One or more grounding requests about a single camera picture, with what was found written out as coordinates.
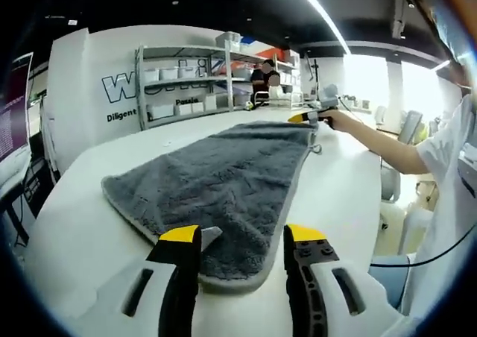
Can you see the grey metal shelving rack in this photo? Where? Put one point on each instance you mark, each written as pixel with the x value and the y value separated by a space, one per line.
pixel 179 51

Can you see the black tripod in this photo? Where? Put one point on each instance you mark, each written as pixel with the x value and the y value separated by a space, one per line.
pixel 315 76

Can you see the grey towel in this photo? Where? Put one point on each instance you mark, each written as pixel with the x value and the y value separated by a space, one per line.
pixel 223 180

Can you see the white dish rack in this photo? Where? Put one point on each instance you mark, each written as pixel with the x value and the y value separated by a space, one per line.
pixel 287 98

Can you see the ceiling light strip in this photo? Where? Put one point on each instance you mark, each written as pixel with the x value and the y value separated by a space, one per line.
pixel 324 9

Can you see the black cabinet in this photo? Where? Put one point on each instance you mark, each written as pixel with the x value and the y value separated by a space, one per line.
pixel 37 176

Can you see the rows of white storage boxes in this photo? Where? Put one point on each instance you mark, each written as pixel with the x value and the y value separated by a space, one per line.
pixel 167 73

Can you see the silver laptop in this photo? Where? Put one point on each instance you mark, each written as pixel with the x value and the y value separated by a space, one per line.
pixel 13 109

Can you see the person's blue jeans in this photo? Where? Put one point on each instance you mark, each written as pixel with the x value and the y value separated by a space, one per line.
pixel 389 281

